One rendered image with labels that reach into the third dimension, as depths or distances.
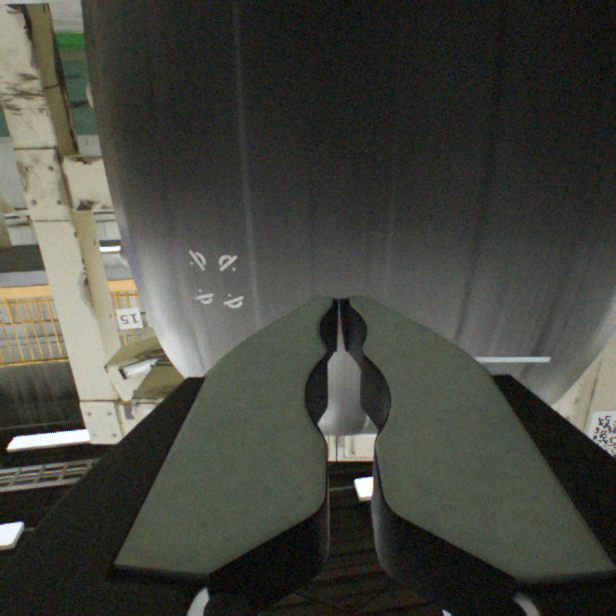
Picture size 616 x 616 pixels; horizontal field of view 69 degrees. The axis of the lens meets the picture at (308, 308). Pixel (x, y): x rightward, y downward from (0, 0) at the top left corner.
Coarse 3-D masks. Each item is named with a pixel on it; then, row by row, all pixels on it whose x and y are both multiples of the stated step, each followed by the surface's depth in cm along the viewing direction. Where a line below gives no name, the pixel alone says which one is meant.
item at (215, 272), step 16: (192, 240) 21; (192, 256) 21; (208, 256) 21; (224, 256) 21; (240, 256) 21; (192, 272) 22; (208, 272) 21; (224, 272) 21; (240, 272) 21; (192, 288) 22; (208, 288) 22; (224, 288) 22; (240, 288) 22; (192, 304) 23; (208, 304) 23; (224, 304) 22; (240, 304) 22
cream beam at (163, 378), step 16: (160, 368) 91; (176, 368) 91; (144, 384) 86; (160, 384) 85; (176, 384) 85; (144, 400) 82; (160, 400) 81; (336, 448) 85; (352, 448) 84; (368, 448) 84
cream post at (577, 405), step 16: (608, 352) 45; (592, 368) 46; (608, 368) 46; (576, 384) 47; (592, 384) 47; (608, 384) 47; (560, 400) 50; (576, 400) 48; (592, 400) 48; (608, 400) 48; (576, 416) 49; (592, 416) 48
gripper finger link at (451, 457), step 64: (384, 320) 11; (384, 384) 9; (448, 384) 8; (384, 448) 7; (448, 448) 7; (512, 448) 7; (384, 512) 6; (448, 512) 6; (512, 512) 6; (576, 512) 6; (448, 576) 6; (512, 576) 5; (576, 576) 5
